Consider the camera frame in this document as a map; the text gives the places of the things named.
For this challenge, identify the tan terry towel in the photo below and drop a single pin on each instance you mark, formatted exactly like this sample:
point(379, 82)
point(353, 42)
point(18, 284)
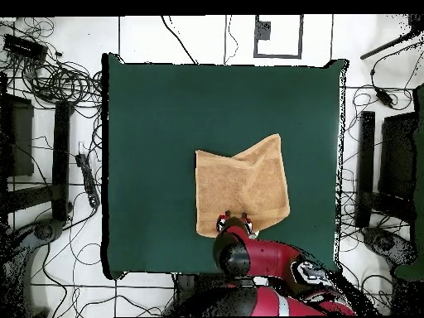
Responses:
point(238, 182)

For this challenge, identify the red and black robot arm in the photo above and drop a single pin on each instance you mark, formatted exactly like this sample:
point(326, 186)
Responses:
point(265, 258)

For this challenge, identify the dark green table cloth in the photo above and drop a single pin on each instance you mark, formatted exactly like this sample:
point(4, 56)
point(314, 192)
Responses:
point(165, 116)

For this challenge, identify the black power strip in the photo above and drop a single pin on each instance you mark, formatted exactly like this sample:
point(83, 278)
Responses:
point(88, 180)

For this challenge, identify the dark stand base leg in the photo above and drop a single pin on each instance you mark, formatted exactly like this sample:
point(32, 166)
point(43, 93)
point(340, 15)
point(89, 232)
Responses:
point(384, 241)
point(43, 232)

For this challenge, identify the black power adapter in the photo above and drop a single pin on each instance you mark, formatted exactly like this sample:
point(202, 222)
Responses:
point(385, 98)

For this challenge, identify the black rod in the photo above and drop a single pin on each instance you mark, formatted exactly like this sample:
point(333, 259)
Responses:
point(387, 44)

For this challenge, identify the black box device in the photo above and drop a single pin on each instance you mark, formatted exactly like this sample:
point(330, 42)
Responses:
point(25, 48)

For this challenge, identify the black stand frame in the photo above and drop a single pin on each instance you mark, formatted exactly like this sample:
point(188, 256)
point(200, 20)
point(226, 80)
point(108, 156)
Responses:
point(366, 159)
point(61, 159)

